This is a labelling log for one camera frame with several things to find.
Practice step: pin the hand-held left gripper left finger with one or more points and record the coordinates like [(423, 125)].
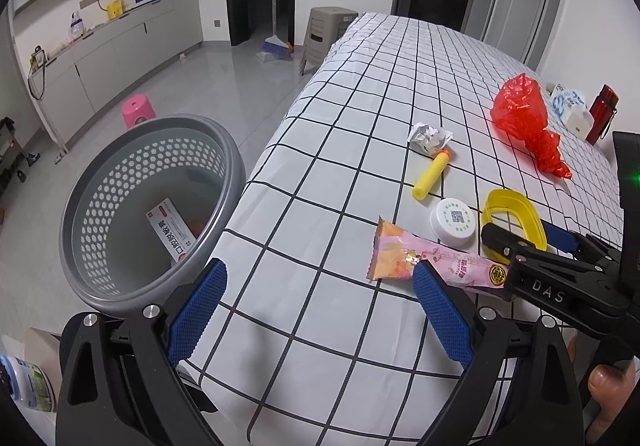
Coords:
[(197, 311)]

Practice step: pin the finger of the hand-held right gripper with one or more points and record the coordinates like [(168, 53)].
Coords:
[(557, 236), (550, 283)]

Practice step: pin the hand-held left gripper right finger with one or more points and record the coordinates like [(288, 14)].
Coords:
[(442, 311)]

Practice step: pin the pink snack wrapper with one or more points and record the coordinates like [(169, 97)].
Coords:
[(400, 256)]

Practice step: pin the toothpaste box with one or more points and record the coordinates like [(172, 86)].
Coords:
[(170, 231)]

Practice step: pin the grey perforated laundry basket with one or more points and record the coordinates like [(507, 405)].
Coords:
[(100, 186)]

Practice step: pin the person's right hand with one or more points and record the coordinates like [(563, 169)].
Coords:
[(610, 401)]

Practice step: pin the white round cap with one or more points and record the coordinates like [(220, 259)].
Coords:
[(452, 221)]

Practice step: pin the red water bottle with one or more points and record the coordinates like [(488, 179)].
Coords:
[(602, 113)]

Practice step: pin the tissue pack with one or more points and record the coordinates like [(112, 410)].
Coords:
[(570, 108)]

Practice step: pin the red plastic bag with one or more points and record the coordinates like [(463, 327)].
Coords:
[(520, 111)]

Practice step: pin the yellow foam dart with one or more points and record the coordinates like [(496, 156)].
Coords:
[(430, 176)]

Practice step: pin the cardboard box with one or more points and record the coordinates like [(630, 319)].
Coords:
[(45, 351)]

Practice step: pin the crumpled foil wrapper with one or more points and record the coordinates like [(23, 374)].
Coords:
[(427, 138)]

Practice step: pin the white labelled can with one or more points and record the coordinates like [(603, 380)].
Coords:
[(30, 383)]

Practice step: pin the black checked white tablecloth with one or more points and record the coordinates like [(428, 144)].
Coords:
[(360, 126)]

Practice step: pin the pink plastic stool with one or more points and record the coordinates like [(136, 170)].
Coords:
[(137, 111)]

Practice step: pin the dark shoe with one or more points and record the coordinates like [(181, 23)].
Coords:
[(33, 157)]

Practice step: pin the white interior door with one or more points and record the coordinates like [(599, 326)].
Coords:
[(542, 6)]

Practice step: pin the shoe rack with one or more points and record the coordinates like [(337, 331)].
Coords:
[(10, 161)]

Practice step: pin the dustpan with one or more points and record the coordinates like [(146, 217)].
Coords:
[(272, 56)]

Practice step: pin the grey lower cabinet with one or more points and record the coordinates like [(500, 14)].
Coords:
[(115, 56)]

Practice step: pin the grey plastic stool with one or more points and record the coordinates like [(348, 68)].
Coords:
[(325, 36)]

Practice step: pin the broom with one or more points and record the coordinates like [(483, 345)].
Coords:
[(275, 16)]

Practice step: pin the clear water jug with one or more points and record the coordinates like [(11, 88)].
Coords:
[(76, 26)]

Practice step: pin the yellow box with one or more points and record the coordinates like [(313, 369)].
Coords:
[(115, 8)]

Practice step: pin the grey wall outlet strip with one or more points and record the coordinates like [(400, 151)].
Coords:
[(90, 0)]

